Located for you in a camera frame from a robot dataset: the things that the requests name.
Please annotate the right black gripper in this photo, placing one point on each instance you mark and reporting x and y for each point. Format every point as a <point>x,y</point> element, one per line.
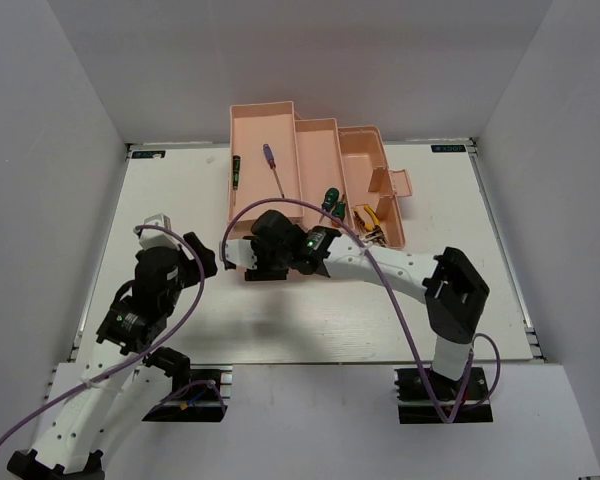
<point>261,273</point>

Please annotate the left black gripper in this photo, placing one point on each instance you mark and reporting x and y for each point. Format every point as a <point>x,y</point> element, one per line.
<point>206,254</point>

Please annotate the green orange stubby screwdriver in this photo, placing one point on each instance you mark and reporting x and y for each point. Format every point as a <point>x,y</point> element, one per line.
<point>339,210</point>

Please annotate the pink plastic toolbox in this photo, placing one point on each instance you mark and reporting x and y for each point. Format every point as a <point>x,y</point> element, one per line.
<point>311,156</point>

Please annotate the thin green precision screwdriver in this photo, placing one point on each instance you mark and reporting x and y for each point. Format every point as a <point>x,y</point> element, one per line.
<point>236,162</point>

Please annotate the blue red long screwdriver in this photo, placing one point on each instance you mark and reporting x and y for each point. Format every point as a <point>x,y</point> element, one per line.
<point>270,159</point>

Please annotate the yellow needle-nose pliers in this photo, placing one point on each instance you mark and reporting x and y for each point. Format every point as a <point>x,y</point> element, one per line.
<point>369,224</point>

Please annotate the yellow combination pliers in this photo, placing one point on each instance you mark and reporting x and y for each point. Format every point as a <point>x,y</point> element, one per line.
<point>375,236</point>

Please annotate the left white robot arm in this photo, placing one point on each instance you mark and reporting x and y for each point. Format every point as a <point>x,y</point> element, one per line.
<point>130,368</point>

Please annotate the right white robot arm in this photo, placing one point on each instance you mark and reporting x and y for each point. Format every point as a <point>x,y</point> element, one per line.
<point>450,287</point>

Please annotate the left table corner label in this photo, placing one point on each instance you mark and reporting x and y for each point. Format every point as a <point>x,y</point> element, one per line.
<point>148,154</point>

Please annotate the table corner label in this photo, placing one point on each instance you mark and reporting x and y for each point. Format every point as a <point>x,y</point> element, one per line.
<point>148,154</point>
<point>448,148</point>

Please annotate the right table corner label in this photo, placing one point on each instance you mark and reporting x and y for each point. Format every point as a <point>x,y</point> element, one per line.
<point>448,148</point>

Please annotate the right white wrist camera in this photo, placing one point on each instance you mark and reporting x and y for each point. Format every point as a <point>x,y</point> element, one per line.
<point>238,253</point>

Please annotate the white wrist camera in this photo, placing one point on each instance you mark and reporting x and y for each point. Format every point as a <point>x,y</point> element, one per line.
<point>154,236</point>
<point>238,253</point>

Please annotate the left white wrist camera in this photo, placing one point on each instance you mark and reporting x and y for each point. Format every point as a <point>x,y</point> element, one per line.
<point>154,236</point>

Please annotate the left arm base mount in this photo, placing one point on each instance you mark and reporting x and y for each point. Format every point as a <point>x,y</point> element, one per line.
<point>203,397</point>

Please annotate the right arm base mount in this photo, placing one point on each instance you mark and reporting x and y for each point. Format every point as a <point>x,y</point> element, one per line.
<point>415,406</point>

